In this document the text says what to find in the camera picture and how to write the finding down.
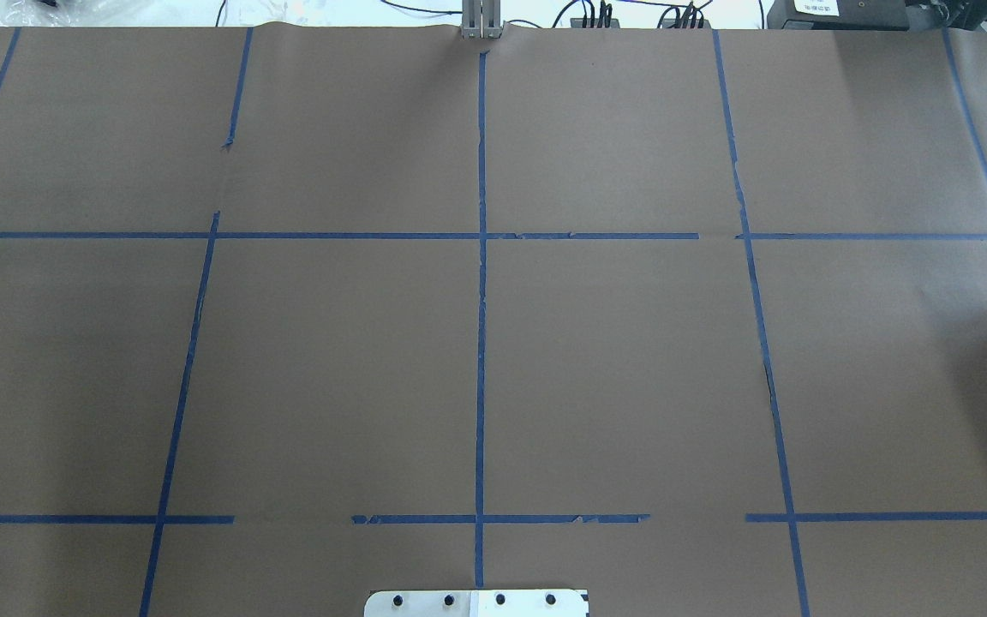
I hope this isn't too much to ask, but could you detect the aluminium frame post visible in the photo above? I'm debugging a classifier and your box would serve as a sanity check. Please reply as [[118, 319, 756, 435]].
[[461, 0, 505, 39]]

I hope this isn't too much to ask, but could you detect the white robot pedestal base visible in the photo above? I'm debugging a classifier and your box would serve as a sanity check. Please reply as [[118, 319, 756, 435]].
[[363, 589, 590, 616]]

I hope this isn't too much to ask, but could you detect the black box device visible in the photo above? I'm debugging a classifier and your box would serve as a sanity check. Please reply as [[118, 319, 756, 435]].
[[765, 1, 909, 32]]

